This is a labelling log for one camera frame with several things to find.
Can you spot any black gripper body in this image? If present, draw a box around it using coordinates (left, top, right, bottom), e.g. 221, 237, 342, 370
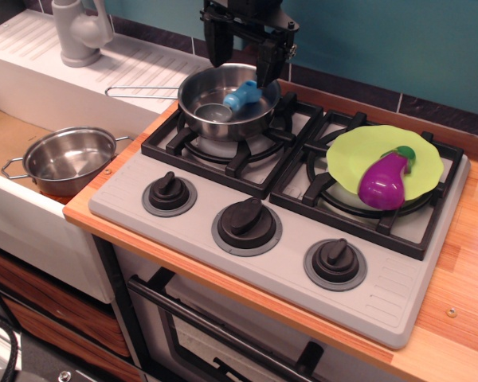
201, 1, 300, 60

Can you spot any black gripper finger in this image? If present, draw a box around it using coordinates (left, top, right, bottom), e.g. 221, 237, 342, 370
204, 19, 233, 67
257, 39, 292, 88

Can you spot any blue handled grey spoon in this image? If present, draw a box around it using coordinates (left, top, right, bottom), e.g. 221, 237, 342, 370
194, 80, 262, 123

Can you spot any purple toy eggplant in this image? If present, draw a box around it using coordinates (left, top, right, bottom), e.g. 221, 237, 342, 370
358, 146, 416, 211

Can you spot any steel frying pan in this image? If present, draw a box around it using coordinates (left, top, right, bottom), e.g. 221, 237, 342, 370
104, 63, 281, 142

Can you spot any lime green plate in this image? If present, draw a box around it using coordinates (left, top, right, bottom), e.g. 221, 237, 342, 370
326, 125, 444, 201

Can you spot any left black stove knob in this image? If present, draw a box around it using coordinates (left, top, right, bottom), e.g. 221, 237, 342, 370
142, 171, 198, 218

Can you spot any black stove knob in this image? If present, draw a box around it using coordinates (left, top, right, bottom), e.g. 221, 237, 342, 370
211, 197, 283, 257
142, 171, 198, 218
304, 238, 367, 292

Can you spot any middle black stove knob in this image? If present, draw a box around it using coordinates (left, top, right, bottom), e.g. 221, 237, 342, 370
211, 197, 283, 257

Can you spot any right black stove knob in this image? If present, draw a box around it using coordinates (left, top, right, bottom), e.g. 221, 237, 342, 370
304, 238, 367, 292

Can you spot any grey toy stove top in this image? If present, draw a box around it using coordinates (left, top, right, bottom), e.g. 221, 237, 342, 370
88, 99, 472, 351

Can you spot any right black burner grate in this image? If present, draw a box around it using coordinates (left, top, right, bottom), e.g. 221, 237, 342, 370
270, 111, 470, 260

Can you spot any black burner grate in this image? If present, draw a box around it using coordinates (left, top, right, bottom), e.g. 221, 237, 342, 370
141, 92, 323, 199
270, 111, 470, 260

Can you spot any left black burner grate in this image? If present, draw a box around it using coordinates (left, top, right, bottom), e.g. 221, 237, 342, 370
141, 92, 323, 199

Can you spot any grey toy faucet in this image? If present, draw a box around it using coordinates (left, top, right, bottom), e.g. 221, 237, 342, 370
52, 0, 114, 68

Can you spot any white toy sink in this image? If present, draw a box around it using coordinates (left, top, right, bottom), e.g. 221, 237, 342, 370
0, 10, 208, 303

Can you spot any wooden drawer unit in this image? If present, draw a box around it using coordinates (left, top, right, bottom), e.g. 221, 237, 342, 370
0, 249, 142, 381

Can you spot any steel two-handled pot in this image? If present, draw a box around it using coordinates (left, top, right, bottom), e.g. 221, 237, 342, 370
1, 127, 130, 197

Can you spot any oven door with handle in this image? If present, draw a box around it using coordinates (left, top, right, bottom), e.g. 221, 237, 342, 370
127, 267, 327, 382

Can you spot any black braided cable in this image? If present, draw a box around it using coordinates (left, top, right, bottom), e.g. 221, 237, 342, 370
0, 316, 23, 382

